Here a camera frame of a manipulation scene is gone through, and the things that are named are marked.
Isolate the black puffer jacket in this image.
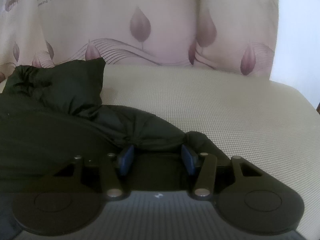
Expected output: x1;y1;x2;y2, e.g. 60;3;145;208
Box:
1;58;227;193

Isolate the beige mattress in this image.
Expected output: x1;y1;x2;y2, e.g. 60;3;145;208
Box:
0;62;320;240

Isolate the pink leaf print curtain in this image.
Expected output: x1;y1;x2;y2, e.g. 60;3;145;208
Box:
1;0;278;78

